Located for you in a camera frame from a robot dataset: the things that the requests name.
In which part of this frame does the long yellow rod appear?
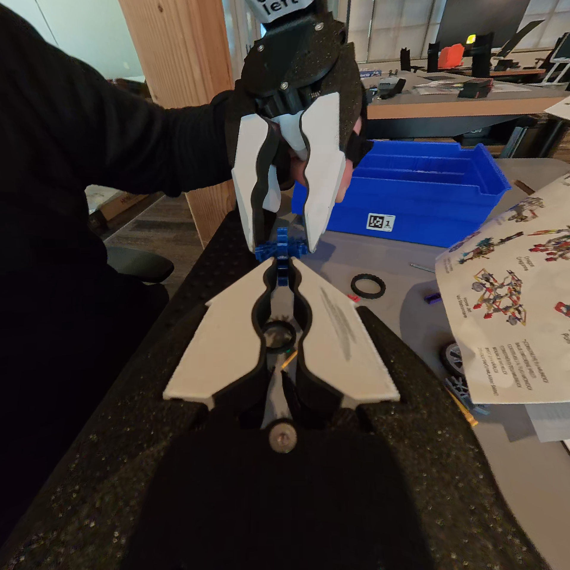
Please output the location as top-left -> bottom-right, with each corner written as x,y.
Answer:
450,392 -> 479,428

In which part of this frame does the black wheel with grey hub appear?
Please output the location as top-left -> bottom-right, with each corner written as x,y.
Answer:
438,341 -> 468,379

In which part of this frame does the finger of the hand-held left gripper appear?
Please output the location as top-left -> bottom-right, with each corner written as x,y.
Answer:
298,92 -> 347,255
231,113 -> 282,252

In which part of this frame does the toy model picture sheet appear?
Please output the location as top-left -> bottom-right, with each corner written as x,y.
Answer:
436,174 -> 570,406

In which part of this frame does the wooden post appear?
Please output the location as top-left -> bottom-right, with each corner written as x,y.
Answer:
118,0 -> 239,250

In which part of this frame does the black computer monitor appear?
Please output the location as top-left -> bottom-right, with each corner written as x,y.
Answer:
438,0 -> 533,45

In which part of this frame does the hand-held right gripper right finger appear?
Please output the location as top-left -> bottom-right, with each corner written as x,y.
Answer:
289,257 -> 401,409

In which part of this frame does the wooden office desk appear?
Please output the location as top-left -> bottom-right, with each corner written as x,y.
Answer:
365,71 -> 570,148

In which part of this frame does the black rubber tire ring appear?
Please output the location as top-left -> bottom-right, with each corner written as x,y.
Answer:
260,320 -> 298,354
350,274 -> 386,300

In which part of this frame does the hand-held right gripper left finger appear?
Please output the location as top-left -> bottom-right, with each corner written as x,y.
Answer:
162,257 -> 279,409

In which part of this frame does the office chair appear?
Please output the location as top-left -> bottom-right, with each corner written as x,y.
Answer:
104,245 -> 175,286

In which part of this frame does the blue plastic bin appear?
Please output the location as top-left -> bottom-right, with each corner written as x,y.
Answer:
292,139 -> 512,248

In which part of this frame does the grey fan connector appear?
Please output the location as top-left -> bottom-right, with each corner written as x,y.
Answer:
443,375 -> 490,415

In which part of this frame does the person's left hand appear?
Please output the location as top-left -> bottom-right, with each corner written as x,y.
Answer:
289,129 -> 357,205

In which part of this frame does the person's left forearm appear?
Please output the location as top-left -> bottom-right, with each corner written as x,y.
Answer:
0,7 -> 243,199

